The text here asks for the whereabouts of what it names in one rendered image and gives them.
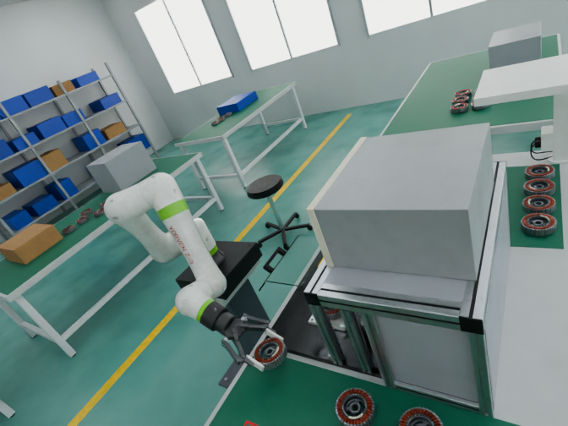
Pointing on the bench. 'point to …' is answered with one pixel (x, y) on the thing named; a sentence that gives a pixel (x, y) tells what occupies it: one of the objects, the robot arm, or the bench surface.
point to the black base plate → (292, 329)
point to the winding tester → (409, 204)
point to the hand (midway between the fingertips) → (269, 352)
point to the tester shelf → (417, 285)
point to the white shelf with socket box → (502, 79)
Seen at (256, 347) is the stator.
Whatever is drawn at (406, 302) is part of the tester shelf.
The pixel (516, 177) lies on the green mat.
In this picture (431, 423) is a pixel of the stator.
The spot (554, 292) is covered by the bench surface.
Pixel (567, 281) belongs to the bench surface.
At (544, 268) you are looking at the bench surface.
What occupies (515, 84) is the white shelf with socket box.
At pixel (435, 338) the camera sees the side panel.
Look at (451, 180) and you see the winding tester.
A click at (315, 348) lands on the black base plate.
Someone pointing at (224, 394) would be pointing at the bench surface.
